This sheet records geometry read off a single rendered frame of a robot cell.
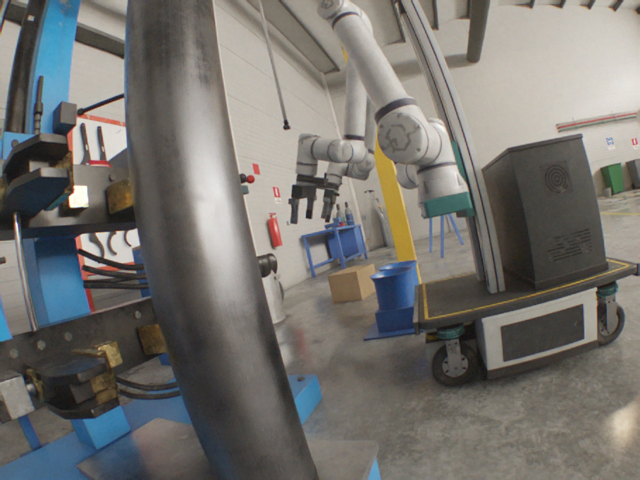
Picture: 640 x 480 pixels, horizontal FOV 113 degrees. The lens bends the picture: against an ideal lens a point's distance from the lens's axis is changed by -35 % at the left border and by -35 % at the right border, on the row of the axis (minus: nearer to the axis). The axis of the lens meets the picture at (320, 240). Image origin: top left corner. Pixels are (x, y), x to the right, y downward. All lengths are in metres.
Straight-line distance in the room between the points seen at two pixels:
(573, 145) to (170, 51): 1.28
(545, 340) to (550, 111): 11.52
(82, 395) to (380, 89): 1.14
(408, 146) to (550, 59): 12.53
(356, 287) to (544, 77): 11.08
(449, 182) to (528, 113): 11.13
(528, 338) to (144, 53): 1.34
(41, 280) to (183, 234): 0.80
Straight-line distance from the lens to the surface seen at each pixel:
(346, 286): 3.34
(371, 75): 1.11
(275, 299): 3.14
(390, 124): 1.00
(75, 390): 0.75
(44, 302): 1.23
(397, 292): 2.03
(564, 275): 1.30
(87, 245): 3.12
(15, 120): 1.29
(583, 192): 1.33
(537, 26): 13.97
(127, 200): 1.08
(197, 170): 0.54
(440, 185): 1.11
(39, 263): 1.24
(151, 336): 1.09
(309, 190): 1.30
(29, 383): 0.90
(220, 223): 0.53
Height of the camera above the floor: 0.67
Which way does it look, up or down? level
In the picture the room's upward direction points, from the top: 13 degrees counter-clockwise
